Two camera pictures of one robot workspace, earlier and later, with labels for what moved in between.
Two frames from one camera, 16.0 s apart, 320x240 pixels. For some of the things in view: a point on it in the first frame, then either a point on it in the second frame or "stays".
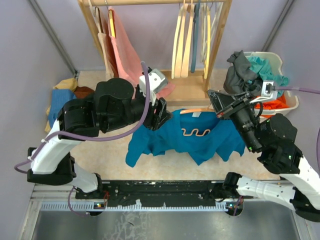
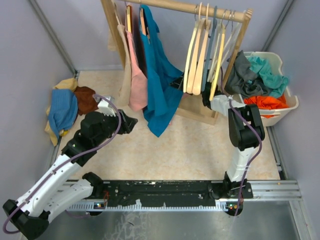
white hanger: (209, 19) -> (226, 34)
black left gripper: (155, 120) -> (127, 123)
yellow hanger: (207, 48) -> (218, 62)
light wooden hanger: (184, 63) -> (197, 84)
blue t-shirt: (190, 135) -> (164, 102)
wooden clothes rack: (180, 88) -> (187, 104)
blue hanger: (196, 22) -> (206, 66)
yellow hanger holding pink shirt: (112, 24) -> (129, 8)
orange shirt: (279, 103) stays
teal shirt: (262, 67) stays
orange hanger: (195, 110) -> (143, 24)
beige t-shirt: (103, 43) -> (117, 38)
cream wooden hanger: (176, 40) -> (198, 22)
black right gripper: (222, 102) -> (178, 83)
